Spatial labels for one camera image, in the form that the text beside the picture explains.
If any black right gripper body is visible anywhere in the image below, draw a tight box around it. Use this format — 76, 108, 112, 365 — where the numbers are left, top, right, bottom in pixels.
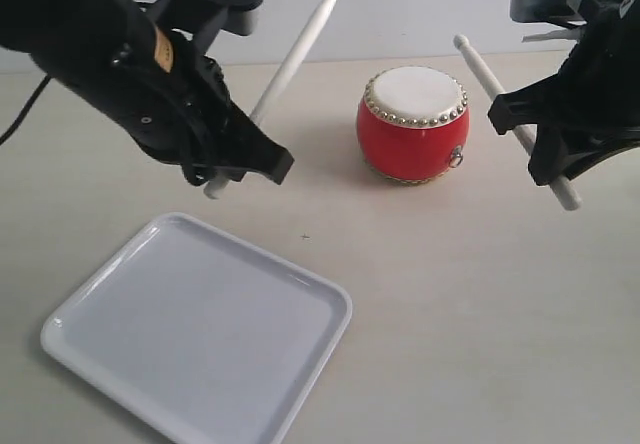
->
557, 0, 639, 164

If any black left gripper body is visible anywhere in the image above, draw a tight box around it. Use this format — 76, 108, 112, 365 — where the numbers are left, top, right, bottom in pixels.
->
99, 0, 233, 166

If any wooden drumstick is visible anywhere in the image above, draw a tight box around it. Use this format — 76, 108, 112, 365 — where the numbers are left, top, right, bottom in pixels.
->
453, 34, 582, 211
203, 0, 338, 200

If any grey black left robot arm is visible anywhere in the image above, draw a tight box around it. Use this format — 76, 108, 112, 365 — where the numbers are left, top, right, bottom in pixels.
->
1, 0, 294, 187

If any red small drum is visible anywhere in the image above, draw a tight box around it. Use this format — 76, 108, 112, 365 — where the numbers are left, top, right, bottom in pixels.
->
356, 65, 470, 185

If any white plastic tray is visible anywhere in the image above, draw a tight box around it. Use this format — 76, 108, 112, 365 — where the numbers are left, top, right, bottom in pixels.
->
40, 213, 353, 443

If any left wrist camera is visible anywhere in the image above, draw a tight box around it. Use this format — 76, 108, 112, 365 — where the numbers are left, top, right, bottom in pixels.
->
146, 0, 263, 55

